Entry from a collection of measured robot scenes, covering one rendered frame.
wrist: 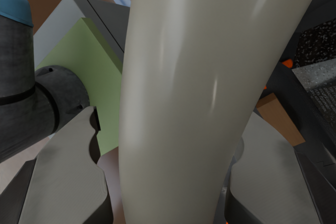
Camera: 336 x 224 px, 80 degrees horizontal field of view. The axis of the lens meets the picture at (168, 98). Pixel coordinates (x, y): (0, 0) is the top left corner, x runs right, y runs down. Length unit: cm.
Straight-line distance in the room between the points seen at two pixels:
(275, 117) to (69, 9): 111
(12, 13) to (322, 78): 74
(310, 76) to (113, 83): 57
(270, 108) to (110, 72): 96
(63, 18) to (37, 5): 135
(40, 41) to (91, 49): 20
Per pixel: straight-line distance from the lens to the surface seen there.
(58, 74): 58
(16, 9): 42
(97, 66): 54
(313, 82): 75
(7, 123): 47
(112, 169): 200
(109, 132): 59
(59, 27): 65
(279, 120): 130
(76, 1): 62
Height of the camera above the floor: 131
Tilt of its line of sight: 65 degrees down
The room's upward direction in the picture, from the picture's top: 134 degrees counter-clockwise
